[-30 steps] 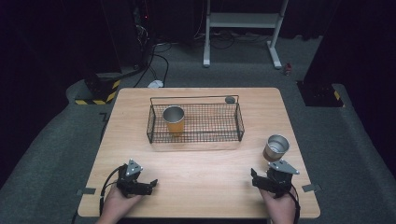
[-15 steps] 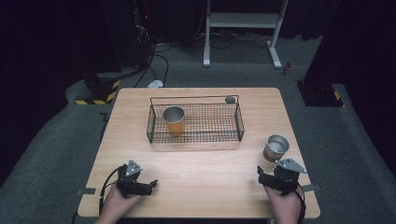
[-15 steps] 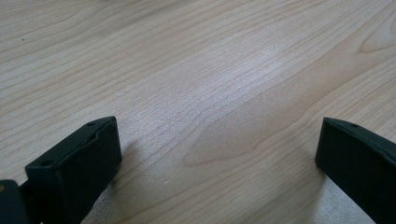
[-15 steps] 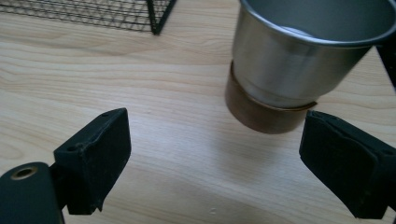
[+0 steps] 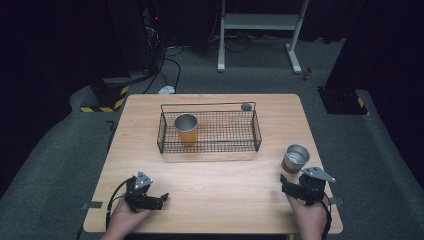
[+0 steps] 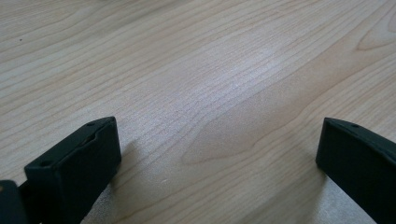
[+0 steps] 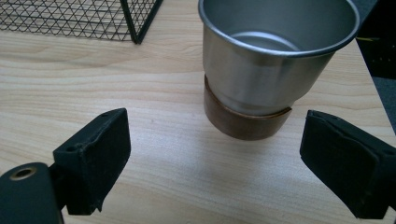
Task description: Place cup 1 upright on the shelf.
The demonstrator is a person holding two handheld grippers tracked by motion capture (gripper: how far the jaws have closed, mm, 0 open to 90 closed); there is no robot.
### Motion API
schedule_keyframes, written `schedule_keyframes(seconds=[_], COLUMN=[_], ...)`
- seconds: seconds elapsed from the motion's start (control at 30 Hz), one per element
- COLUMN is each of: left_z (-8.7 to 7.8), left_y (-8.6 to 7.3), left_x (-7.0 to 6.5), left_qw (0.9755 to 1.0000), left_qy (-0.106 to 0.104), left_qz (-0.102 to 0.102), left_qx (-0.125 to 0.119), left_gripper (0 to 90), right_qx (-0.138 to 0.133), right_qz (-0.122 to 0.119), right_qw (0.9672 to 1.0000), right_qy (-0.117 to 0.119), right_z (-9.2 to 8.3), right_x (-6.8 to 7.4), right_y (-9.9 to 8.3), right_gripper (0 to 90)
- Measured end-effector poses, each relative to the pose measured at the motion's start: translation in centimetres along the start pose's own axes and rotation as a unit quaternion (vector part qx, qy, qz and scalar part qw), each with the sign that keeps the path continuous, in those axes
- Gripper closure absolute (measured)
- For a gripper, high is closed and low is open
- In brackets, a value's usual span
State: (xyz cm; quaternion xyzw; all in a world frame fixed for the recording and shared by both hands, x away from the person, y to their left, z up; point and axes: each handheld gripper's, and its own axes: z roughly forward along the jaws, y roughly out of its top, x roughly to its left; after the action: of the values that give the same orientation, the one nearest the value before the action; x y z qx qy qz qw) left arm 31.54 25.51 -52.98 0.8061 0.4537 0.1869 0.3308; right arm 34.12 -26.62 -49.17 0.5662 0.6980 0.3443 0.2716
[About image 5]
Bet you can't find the person's left hand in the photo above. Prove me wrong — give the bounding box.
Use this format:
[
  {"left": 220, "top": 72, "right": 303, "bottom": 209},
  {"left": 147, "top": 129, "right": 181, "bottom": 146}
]
[{"left": 101, "top": 198, "right": 152, "bottom": 240}]

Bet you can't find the dark equipment rack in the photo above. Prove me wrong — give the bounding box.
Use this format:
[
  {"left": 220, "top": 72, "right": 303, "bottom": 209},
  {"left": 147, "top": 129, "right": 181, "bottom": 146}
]
[{"left": 138, "top": 0, "right": 168, "bottom": 75}]

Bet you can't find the bundle of black cables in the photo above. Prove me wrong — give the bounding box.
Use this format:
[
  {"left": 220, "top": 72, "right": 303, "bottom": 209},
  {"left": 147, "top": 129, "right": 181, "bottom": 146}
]
[{"left": 207, "top": 31, "right": 292, "bottom": 54}]

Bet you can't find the black floor cable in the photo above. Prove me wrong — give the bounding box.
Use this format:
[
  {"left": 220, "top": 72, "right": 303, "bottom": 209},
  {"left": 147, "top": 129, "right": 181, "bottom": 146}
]
[{"left": 143, "top": 46, "right": 185, "bottom": 95}]

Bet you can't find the brown metal cup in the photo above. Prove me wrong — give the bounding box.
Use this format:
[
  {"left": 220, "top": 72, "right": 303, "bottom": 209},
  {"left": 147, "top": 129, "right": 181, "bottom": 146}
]
[{"left": 281, "top": 143, "right": 311, "bottom": 175}]

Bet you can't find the black wire basket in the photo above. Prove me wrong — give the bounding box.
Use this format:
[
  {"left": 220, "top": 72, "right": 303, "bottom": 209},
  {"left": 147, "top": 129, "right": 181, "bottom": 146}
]
[{"left": 156, "top": 101, "right": 263, "bottom": 155}]

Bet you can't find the white metal stand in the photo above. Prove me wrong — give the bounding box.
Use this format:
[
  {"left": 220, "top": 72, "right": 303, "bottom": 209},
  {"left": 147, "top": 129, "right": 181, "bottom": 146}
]
[{"left": 217, "top": 0, "right": 310, "bottom": 75}]

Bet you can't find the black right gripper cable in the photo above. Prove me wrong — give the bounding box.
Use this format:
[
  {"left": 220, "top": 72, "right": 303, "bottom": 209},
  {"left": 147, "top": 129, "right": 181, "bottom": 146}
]
[{"left": 320, "top": 194, "right": 334, "bottom": 240}]

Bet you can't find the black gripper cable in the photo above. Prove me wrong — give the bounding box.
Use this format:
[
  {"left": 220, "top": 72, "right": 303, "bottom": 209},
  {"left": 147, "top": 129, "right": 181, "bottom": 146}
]
[
  {"left": 320, "top": 194, "right": 334, "bottom": 240},
  {"left": 105, "top": 177, "right": 135, "bottom": 231}
]

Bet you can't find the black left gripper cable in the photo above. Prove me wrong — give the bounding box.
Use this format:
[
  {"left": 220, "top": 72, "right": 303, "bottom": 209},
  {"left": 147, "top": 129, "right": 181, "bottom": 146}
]
[{"left": 105, "top": 177, "right": 135, "bottom": 231}]

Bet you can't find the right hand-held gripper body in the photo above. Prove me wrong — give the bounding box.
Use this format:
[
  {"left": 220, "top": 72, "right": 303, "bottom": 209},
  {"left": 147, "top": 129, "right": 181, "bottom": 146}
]
[{"left": 293, "top": 166, "right": 337, "bottom": 206}]

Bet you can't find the orange metal cup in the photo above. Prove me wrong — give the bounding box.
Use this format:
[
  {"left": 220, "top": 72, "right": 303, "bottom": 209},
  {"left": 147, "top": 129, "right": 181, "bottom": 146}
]
[{"left": 173, "top": 113, "right": 199, "bottom": 145}]

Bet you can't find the person's right hand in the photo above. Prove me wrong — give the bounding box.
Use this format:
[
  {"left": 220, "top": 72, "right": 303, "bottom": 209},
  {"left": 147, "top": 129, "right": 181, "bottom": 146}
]
[{"left": 286, "top": 194, "right": 330, "bottom": 240}]

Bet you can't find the black base with yellow stripe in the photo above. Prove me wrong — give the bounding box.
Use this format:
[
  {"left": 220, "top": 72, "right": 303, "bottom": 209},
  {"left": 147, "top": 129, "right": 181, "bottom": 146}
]
[{"left": 317, "top": 86, "right": 370, "bottom": 116}]

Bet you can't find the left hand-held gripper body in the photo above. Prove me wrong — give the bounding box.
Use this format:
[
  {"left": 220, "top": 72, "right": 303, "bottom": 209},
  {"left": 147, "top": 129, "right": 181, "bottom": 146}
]
[{"left": 124, "top": 170, "right": 164, "bottom": 213}]

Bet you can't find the yellow black striped base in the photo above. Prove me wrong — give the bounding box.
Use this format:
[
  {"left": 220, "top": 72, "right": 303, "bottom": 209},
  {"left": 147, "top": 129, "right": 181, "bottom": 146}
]
[{"left": 79, "top": 78, "right": 130, "bottom": 114}]

